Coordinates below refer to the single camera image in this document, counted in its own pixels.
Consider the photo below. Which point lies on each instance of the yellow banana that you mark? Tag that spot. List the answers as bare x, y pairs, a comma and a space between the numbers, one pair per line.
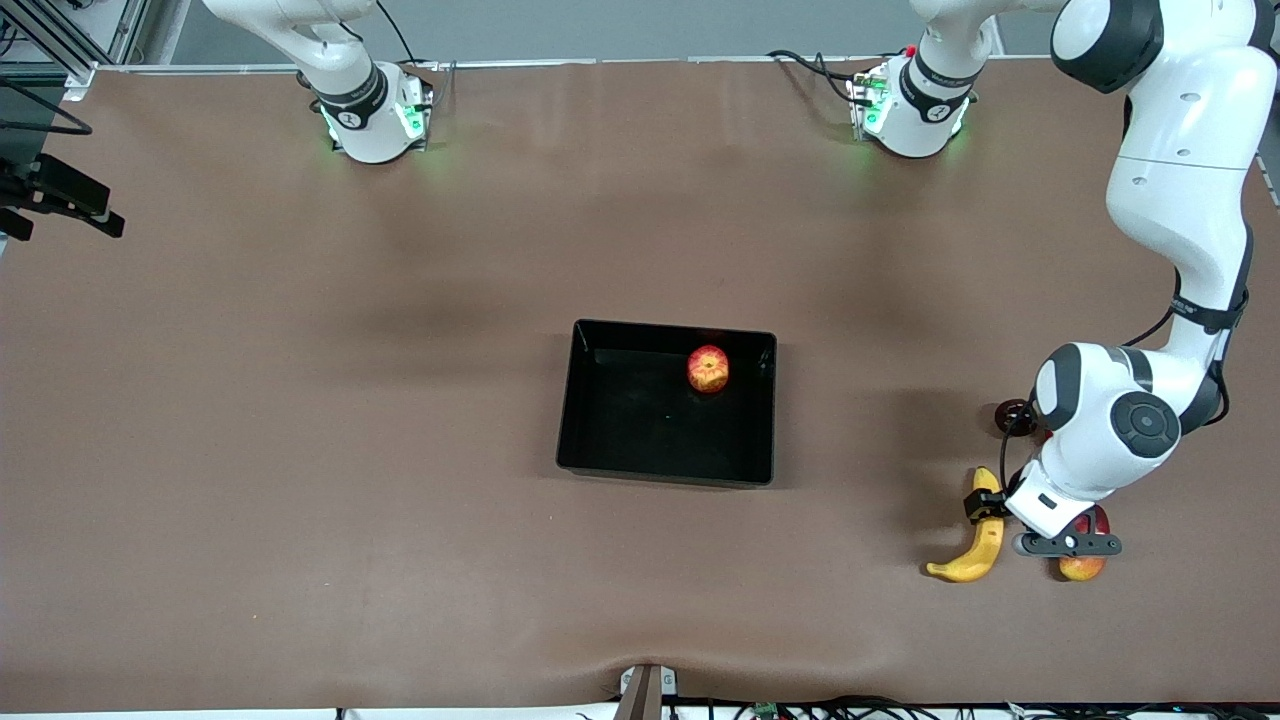
975, 560

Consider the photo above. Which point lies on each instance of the red yellow apple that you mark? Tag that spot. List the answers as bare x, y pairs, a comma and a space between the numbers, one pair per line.
708, 370

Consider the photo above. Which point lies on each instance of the black plastic box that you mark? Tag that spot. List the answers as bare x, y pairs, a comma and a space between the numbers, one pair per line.
650, 430

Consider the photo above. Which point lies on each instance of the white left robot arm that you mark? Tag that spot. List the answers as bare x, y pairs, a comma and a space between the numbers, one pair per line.
1190, 150

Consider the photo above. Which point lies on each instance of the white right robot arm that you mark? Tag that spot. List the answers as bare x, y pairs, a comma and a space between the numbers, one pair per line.
370, 130

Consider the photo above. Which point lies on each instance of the red yellow mango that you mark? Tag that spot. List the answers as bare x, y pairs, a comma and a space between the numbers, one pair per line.
1082, 568

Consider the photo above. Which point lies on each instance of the dark purple plum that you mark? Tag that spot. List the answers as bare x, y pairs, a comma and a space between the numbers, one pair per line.
1010, 415

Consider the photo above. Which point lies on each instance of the small green circuit board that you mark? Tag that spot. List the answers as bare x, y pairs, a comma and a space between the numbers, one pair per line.
767, 710

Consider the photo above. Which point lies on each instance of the brown table mat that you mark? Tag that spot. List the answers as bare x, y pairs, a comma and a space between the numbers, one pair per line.
640, 200

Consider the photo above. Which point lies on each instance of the aluminium frame profile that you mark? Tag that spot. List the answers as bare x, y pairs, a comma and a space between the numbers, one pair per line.
60, 40

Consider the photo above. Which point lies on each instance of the table edge clamp bracket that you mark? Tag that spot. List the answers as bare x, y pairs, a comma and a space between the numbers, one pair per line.
645, 690

